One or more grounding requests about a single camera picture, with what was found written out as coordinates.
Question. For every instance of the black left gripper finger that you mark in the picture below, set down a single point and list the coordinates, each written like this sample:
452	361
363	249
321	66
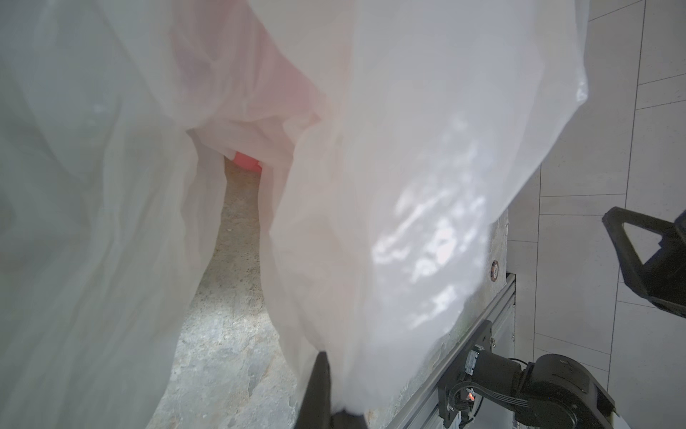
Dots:
316	408

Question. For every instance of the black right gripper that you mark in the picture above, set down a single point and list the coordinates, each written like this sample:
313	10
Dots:
660	279

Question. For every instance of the pink translucent plastic bag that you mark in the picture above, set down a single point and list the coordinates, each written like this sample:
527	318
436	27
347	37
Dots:
248	102

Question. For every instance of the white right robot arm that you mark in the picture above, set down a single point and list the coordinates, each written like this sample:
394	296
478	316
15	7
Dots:
556	391

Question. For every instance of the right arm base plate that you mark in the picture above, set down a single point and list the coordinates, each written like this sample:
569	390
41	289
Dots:
456	396

